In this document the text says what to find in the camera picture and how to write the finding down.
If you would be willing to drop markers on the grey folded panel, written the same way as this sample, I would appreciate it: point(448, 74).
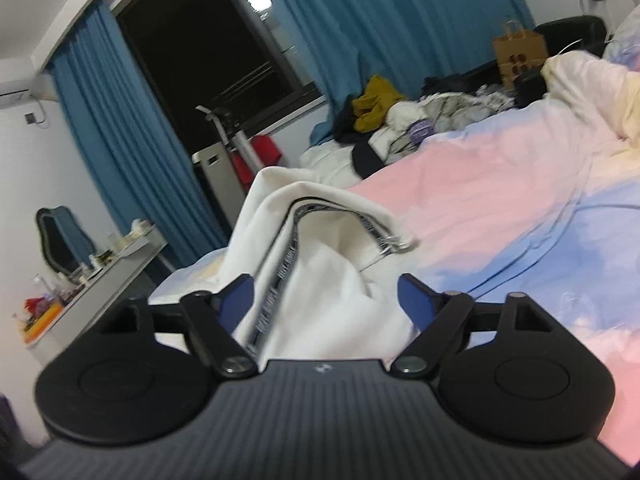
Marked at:
point(215, 175)

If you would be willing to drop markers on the white air conditioner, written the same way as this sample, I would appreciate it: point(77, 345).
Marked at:
point(20, 92)

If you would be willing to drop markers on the blue curtain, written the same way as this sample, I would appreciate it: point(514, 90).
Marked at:
point(375, 20)
point(125, 135)

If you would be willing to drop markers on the white quilt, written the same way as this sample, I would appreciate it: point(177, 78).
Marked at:
point(325, 160)

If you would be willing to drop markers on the silver folding ladder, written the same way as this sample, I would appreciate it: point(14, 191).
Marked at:
point(242, 147)

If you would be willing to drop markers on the red cloth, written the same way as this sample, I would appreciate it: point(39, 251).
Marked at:
point(262, 152)

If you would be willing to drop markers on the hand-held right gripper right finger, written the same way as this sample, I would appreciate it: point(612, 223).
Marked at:
point(415, 301)

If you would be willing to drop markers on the brown paper bag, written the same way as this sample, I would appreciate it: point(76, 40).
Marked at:
point(517, 55)

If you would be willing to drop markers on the black framed mirror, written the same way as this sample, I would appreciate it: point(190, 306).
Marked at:
point(60, 235)

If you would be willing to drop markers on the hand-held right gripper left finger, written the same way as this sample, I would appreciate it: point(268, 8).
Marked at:
point(240, 294)

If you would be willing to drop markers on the pale pillow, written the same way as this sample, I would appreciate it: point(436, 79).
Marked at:
point(625, 40)

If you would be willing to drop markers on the pale tissue box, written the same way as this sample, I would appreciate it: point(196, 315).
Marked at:
point(135, 232)

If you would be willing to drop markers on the black chair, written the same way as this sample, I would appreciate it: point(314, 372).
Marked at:
point(570, 35)

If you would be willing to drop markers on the mustard yellow garment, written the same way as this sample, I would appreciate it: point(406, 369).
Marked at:
point(372, 105)

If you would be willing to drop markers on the dark window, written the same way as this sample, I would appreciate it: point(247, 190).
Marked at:
point(200, 50)

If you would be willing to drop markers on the purple printed garment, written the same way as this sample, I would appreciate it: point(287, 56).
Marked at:
point(419, 130)

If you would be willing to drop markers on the white dresser desk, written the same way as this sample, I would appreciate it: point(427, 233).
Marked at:
point(100, 300)

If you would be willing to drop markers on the black bag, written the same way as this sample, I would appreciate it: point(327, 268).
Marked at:
point(530, 87)

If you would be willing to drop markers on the white garment with black trim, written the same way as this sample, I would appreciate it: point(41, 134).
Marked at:
point(320, 280)

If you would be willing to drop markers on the dark clothes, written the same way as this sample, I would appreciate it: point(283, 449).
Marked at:
point(450, 82)

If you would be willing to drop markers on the black and white garment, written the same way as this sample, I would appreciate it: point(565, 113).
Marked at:
point(367, 157)

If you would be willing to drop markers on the pile of pale clothes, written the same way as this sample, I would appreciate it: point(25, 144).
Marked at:
point(450, 107)

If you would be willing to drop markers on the orange box with red items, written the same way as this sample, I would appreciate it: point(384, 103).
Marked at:
point(42, 316)

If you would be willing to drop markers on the pastel pink blue blanket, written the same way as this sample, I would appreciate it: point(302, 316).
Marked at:
point(500, 185)

